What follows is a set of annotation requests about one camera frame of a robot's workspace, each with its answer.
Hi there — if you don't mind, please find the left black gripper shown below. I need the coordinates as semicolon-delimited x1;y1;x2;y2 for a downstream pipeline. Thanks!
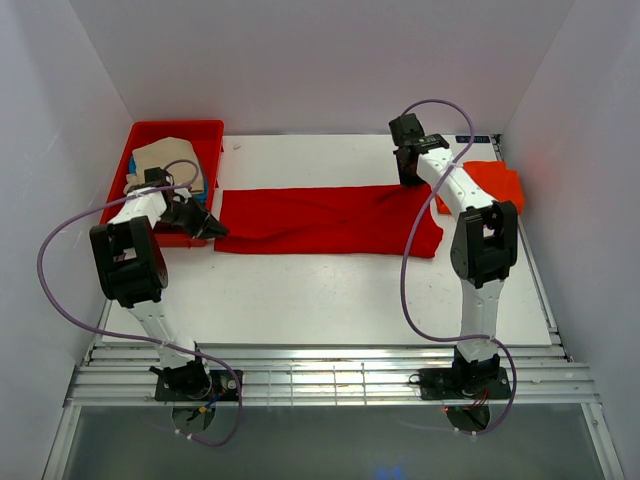
157;196;226;241

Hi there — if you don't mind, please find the red t shirt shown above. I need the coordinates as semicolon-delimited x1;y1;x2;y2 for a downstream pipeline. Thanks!
214;185;431;256

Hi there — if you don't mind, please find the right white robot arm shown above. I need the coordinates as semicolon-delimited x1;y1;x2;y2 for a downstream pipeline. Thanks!
394;145;518;400

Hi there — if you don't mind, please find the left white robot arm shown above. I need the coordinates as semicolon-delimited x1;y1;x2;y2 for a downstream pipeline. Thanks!
89;186;229;400

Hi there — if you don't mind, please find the blue folded t shirt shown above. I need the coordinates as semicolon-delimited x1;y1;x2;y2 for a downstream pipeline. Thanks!
123;155;209;203

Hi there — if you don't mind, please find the blue table label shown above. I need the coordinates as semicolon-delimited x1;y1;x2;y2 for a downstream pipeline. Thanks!
455;135;491;144

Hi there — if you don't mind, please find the beige folded t shirt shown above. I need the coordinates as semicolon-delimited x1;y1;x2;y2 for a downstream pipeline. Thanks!
123;137;200;193

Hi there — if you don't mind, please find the red plastic bin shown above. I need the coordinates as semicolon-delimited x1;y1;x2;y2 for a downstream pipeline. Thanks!
98;118;226;250

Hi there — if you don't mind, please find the folded orange t shirt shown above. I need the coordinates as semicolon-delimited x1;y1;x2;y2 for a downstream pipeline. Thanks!
436;161;525;217

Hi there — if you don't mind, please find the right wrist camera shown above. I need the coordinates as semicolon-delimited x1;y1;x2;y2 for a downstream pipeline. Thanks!
389;113;425;147

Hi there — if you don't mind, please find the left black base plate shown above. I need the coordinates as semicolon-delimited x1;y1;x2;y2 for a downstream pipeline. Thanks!
150;367;244;403

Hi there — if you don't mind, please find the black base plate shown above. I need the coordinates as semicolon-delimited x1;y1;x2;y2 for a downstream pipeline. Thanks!
150;367;244;403
417;368;512;400

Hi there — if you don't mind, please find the aluminium rail frame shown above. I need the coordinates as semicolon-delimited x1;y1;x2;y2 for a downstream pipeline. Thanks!
69;134;625;479

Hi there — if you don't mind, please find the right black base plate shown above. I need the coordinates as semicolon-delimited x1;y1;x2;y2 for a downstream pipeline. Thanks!
417;368;512;400

